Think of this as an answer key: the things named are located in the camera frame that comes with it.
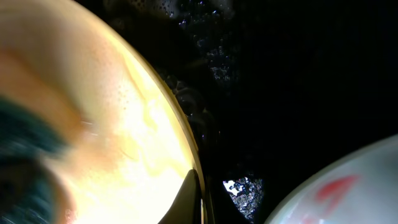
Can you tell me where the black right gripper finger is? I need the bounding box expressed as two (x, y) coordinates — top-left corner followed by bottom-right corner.
(159, 169), (201, 224)

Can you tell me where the yellow plate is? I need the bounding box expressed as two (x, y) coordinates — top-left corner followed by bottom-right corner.
(1, 1), (204, 223)

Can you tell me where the green yellow sponge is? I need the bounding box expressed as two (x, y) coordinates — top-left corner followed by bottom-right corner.
(1, 97), (66, 223)

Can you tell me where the light blue plate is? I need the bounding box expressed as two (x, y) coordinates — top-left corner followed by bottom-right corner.
(265, 136), (397, 224)

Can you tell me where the round black tray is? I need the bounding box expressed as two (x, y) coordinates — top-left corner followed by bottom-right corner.
(82, 1), (397, 223)

